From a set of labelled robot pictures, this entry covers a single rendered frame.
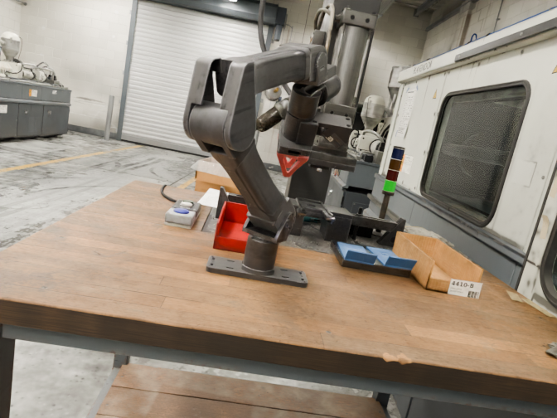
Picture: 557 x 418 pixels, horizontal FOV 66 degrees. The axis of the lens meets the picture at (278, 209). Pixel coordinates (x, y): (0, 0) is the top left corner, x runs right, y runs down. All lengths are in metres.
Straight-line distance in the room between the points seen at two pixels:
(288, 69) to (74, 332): 0.52
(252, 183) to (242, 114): 0.14
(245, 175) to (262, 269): 0.22
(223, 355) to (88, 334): 0.19
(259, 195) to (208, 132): 0.17
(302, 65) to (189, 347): 0.49
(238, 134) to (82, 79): 10.86
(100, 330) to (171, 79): 10.16
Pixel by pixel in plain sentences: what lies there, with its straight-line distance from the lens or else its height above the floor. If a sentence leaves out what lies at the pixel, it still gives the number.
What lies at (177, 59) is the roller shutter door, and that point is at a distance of 10.72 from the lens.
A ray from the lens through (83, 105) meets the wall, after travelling 11.42.
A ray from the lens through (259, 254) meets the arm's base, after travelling 0.82.
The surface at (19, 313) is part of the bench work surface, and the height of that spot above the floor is 0.88.
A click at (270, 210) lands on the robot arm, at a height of 1.04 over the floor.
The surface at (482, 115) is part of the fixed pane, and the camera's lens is 1.91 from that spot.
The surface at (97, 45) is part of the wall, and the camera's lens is 11.37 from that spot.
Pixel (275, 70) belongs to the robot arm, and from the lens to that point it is 0.72.
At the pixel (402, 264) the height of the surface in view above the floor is 0.93.
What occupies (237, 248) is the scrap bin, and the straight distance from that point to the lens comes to 0.97.
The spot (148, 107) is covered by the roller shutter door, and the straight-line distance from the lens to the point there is 10.82.
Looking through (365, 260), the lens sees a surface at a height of 0.93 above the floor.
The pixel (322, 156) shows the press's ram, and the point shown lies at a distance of 1.18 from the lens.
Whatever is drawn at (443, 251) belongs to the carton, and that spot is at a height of 0.95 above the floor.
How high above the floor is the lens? 1.20
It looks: 11 degrees down
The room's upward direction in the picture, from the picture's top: 11 degrees clockwise
